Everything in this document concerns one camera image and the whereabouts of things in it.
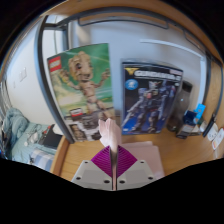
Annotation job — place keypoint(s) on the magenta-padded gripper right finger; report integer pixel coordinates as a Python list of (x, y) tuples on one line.
[(136, 173)]

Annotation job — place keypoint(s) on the small light blue box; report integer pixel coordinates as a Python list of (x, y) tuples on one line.
[(200, 111)]

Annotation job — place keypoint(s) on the pink towel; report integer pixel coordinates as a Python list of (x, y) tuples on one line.
[(110, 133)]

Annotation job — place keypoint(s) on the blue white checked blanket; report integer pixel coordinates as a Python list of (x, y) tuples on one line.
[(41, 160)]

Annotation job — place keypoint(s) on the black laptop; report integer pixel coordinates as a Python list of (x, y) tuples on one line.
[(51, 138)]

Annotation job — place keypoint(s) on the dark blue small box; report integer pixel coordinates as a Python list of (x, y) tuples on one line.
[(186, 125)]

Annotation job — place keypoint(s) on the clear bottle with black cap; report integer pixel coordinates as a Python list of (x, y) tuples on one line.
[(181, 103)]

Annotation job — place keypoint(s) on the blue duvet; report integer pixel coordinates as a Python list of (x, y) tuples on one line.
[(13, 125)]

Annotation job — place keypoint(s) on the blue robot model kit box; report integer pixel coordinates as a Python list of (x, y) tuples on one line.
[(150, 100)]

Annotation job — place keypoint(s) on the white wall switch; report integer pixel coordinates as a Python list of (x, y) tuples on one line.
[(22, 74)]

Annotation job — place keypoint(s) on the green tree figure toy box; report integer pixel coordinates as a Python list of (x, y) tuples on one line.
[(83, 93)]

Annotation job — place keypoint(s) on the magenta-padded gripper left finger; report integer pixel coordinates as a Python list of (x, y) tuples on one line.
[(90, 175)]

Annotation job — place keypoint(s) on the bed with light blue sheet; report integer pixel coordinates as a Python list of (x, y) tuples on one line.
[(26, 143)]

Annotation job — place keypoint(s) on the black electric shaver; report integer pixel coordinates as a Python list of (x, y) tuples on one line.
[(210, 125)]

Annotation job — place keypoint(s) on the white mug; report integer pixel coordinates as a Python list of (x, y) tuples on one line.
[(212, 130)]

